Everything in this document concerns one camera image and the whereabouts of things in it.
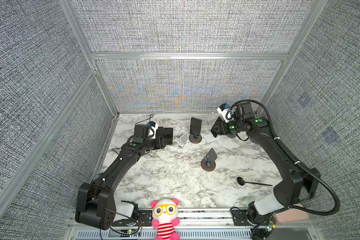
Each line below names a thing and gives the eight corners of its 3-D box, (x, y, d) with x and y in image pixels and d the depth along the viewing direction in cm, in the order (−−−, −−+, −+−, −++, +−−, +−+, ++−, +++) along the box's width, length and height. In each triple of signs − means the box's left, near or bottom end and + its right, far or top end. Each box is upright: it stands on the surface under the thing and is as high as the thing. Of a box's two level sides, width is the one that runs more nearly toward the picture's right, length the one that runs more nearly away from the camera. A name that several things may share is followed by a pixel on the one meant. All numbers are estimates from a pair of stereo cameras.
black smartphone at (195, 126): (194, 142, 104) (197, 125, 89) (188, 136, 107) (189, 118, 93) (199, 138, 106) (203, 121, 91) (193, 132, 109) (195, 115, 95)
